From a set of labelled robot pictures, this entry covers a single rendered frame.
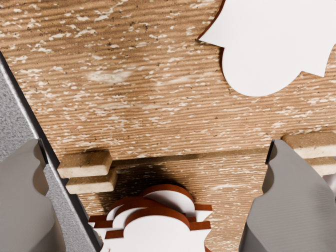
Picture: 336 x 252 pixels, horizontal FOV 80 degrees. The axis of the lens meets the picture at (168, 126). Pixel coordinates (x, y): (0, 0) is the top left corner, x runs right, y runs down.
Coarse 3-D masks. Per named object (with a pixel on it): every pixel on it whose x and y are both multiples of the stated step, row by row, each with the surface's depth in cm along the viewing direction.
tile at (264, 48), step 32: (224, 0) 16; (256, 0) 16; (288, 0) 16; (320, 0) 16; (224, 32) 17; (256, 32) 17; (288, 32) 17; (320, 32) 17; (224, 64) 18; (256, 64) 18; (288, 64) 18; (320, 64) 18
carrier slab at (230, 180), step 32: (128, 160) 27; (160, 160) 26; (192, 160) 26; (224, 160) 26; (256, 160) 26; (96, 192) 29; (128, 192) 29; (192, 192) 29; (224, 192) 30; (256, 192) 30; (224, 224) 34
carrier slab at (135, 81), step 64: (0, 0) 17; (64, 0) 17; (128, 0) 17; (192, 0) 17; (64, 64) 19; (128, 64) 19; (192, 64) 19; (64, 128) 23; (128, 128) 23; (192, 128) 23; (256, 128) 23; (320, 128) 24
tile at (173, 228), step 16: (144, 208) 22; (160, 208) 22; (128, 224) 22; (144, 224) 22; (160, 224) 22; (176, 224) 22; (192, 224) 23; (208, 224) 23; (112, 240) 24; (128, 240) 24; (144, 240) 24; (160, 240) 24; (176, 240) 24; (192, 240) 24
